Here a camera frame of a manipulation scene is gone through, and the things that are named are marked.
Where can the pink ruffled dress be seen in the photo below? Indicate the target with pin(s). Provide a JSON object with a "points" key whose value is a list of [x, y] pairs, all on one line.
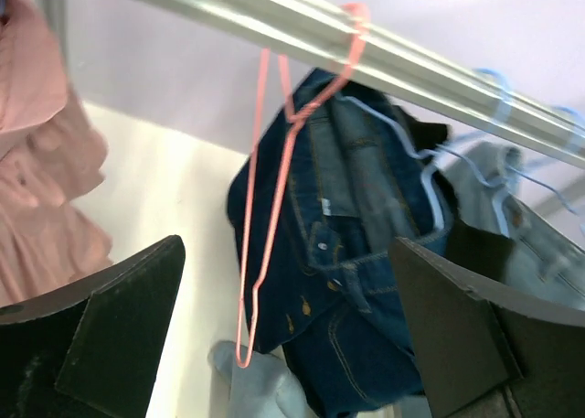
{"points": [[50, 155]]}

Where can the dark blue denim skirt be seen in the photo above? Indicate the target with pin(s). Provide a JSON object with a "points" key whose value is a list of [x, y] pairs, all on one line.
{"points": [[330, 299]]}

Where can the pale blue denim garment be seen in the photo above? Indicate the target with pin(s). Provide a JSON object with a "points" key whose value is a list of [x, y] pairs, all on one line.
{"points": [[543, 262]]}

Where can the aluminium hanging rail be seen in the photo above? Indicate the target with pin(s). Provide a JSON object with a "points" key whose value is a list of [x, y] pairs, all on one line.
{"points": [[318, 33]]}

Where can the light blue denim skirt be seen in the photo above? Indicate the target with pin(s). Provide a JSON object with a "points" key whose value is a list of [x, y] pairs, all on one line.
{"points": [[266, 388]]}

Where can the light blue wire hanger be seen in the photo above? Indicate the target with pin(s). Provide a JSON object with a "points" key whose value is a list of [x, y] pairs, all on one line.
{"points": [[389, 169]]}

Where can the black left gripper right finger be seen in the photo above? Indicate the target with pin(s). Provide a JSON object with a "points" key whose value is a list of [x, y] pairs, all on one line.
{"points": [[484, 349]]}

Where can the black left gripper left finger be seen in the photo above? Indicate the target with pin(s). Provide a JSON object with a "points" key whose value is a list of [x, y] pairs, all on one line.
{"points": [[92, 348]]}

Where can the aluminium frame left post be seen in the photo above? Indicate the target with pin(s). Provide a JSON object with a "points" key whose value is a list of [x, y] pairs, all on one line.
{"points": [[56, 13]]}

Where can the black garment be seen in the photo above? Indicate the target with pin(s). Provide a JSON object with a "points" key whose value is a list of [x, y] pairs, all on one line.
{"points": [[481, 251]]}

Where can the blue hanger of pale denim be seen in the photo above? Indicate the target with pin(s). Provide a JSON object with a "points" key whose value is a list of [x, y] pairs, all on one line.
{"points": [[573, 144]]}

